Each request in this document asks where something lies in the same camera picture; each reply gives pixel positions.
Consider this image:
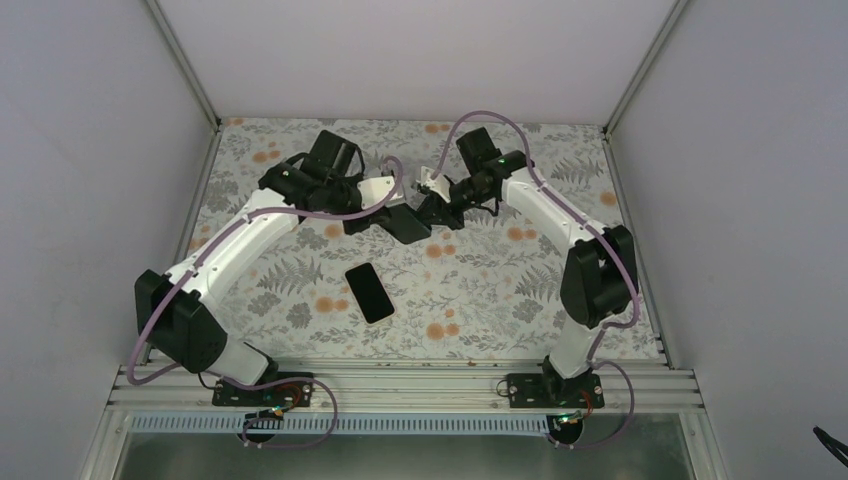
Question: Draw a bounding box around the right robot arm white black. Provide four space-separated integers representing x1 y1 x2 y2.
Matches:
418 128 640 408

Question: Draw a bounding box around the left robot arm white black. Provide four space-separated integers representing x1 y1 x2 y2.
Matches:
126 130 403 405

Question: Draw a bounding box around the phone with beige case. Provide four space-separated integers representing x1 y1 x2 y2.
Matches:
344 263 396 325

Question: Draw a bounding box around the floral patterned table mat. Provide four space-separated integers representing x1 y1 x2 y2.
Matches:
158 117 664 362

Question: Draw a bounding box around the black object at edge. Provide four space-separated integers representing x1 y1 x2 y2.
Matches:
813 426 848 467

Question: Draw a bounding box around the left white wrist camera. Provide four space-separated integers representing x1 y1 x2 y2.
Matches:
357 176 405 210

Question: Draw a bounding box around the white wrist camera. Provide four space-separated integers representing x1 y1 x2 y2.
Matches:
417 166 451 203
357 176 405 210

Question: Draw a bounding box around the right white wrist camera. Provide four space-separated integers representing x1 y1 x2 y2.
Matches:
417 166 451 203

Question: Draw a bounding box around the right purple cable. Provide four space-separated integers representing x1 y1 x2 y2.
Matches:
423 110 643 452

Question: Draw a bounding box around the purple cable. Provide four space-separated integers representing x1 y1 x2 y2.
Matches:
125 155 407 452
423 110 643 452

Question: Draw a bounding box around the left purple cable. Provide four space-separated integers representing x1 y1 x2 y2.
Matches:
125 155 407 452

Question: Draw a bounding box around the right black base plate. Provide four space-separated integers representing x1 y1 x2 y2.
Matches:
505 370 605 409

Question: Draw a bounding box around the white slotted cable duct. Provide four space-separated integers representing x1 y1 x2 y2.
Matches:
130 412 549 436

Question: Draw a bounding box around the aluminium mounting rail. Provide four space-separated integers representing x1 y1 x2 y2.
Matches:
107 359 704 414

